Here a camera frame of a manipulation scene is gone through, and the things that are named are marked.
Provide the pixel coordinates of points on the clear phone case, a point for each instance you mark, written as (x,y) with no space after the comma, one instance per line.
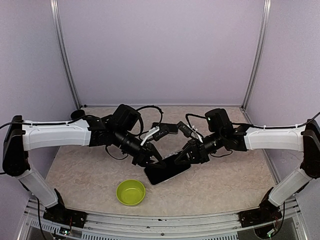
(160,182)

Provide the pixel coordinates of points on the right aluminium frame post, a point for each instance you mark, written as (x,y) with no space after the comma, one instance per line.
(258,54)

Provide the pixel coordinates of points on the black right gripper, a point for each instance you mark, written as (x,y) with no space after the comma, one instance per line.
(197,152)

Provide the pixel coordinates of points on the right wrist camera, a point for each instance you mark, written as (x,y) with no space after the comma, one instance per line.
(189,132)

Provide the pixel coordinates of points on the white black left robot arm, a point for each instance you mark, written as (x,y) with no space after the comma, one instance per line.
(82,130)

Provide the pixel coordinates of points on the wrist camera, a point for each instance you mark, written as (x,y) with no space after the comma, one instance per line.
(189,132)
(156,133)

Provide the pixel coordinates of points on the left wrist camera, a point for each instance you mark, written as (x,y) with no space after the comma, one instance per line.
(156,133)

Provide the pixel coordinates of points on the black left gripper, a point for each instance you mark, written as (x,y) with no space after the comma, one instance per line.
(143,158)

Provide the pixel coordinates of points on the green bowl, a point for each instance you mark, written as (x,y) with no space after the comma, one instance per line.
(130,192)

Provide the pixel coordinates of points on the aluminium frame post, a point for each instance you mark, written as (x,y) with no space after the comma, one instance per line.
(258,54)
(54,5)

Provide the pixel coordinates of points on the dark green mug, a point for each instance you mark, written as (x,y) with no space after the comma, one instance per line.
(77,114)

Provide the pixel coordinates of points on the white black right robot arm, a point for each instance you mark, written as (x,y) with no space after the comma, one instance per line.
(242,137)

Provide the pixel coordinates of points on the front aluminium rail base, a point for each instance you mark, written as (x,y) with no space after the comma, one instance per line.
(109,226)

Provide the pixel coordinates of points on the left aluminium frame post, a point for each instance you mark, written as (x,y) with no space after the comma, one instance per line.
(54,5)

